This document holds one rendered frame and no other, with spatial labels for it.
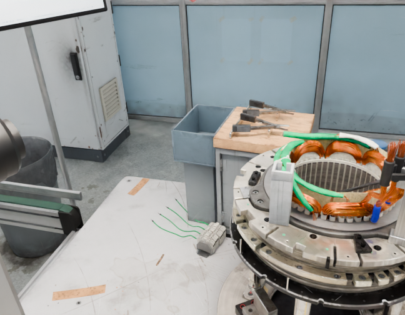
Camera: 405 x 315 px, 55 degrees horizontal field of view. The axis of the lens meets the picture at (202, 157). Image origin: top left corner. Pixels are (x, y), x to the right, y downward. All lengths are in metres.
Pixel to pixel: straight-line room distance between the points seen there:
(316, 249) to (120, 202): 0.76
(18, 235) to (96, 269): 1.27
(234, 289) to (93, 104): 2.16
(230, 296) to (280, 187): 0.39
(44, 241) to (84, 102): 1.05
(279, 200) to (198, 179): 0.47
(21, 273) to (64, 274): 1.27
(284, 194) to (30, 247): 1.86
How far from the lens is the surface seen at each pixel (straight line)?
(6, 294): 0.24
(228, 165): 0.91
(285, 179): 0.53
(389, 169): 0.50
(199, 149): 0.91
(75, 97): 2.87
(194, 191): 1.02
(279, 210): 0.56
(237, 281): 0.90
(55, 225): 1.30
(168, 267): 0.96
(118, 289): 0.94
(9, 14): 1.38
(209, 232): 0.98
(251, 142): 0.85
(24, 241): 2.25
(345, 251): 0.55
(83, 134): 2.97
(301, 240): 0.56
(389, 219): 0.61
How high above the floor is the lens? 1.46
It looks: 30 degrees down
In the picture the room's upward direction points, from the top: 3 degrees counter-clockwise
